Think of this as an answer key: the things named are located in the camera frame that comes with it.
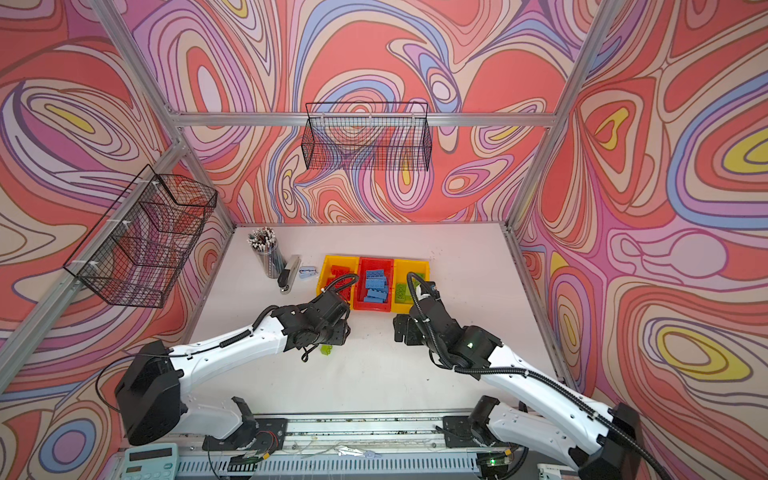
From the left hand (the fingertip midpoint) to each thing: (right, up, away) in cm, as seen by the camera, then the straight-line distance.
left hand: (342, 330), depth 83 cm
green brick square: (-5, -6, +2) cm, 8 cm away
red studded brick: (-4, +16, +18) cm, 25 cm away
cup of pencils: (-26, +22, +10) cm, 35 cm away
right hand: (+19, +2, -7) cm, 20 cm away
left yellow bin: (-3, +10, +20) cm, 23 cm away
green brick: (+18, +9, +13) cm, 23 cm away
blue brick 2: (+9, +12, +14) cm, 21 cm away
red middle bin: (+6, +18, +19) cm, 27 cm away
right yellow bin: (+18, +17, +16) cm, 29 cm away
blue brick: (+8, +15, +19) cm, 25 cm away
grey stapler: (-21, +14, +17) cm, 31 cm away
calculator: (-42, -26, -16) cm, 52 cm away
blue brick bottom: (+9, +9, +12) cm, 18 cm away
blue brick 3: (+8, +7, +12) cm, 16 cm away
